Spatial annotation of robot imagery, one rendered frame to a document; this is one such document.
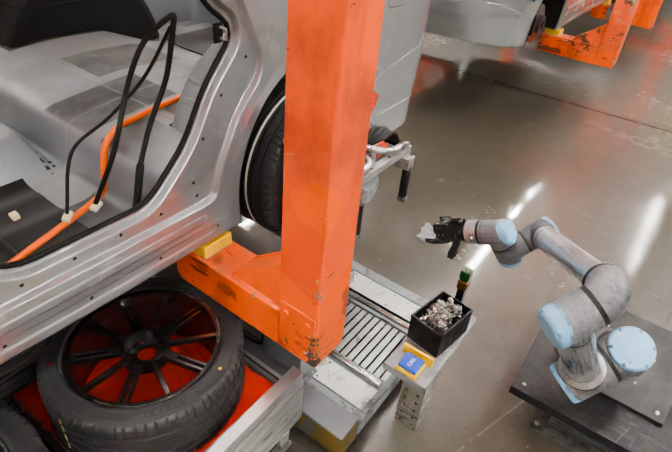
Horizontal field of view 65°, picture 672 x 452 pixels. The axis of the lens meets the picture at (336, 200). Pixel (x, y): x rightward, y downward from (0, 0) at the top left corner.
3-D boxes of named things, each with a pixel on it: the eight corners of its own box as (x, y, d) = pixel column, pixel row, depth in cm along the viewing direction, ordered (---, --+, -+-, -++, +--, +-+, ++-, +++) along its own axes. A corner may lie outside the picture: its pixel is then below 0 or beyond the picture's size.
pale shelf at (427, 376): (437, 302, 216) (439, 297, 214) (475, 322, 208) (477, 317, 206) (382, 368, 186) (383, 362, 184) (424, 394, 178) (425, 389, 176)
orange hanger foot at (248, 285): (209, 255, 214) (204, 184, 195) (309, 317, 190) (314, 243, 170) (176, 276, 202) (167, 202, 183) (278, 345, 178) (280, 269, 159)
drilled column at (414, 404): (405, 401, 224) (422, 334, 201) (426, 415, 219) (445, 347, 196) (393, 417, 217) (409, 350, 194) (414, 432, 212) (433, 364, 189)
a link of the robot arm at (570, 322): (618, 387, 186) (616, 321, 129) (574, 410, 188) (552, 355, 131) (591, 349, 196) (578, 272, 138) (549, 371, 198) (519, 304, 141)
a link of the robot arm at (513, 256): (533, 259, 194) (524, 239, 186) (505, 274, 195) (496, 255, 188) (520, 243, 201) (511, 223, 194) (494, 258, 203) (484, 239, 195)
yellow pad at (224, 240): (208, 227, 203) (207, 217, 200) (233, 242, 196) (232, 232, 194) (179, 244, 193) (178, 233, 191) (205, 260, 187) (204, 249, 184)
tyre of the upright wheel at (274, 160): (344, 110, 255) (277, 42, 197) (385, 126, 244) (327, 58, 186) (283, 231, 253) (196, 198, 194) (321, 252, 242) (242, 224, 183)
